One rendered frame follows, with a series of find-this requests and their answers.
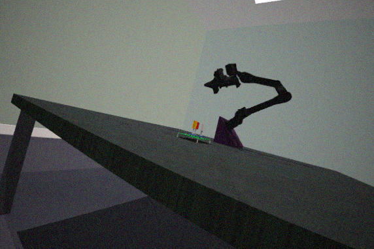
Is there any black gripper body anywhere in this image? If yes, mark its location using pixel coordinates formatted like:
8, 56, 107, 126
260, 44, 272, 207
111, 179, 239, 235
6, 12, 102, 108
213, 71, 231, 94

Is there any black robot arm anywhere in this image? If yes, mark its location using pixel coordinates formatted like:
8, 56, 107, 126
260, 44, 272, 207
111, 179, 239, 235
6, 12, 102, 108
224, 63, 292, 131

